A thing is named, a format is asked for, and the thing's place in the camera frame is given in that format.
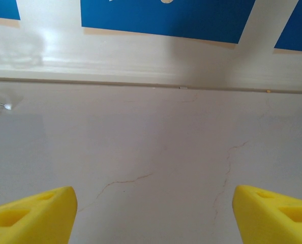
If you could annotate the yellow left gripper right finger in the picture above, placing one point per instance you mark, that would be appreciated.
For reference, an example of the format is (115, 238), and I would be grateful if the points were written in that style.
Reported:
(273, 221)

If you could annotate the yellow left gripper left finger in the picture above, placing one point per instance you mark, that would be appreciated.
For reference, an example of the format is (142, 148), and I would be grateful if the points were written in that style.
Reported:
(34, 218)

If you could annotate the blue stethoscope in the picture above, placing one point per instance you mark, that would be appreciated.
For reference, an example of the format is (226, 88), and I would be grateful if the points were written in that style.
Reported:
(7, 106)

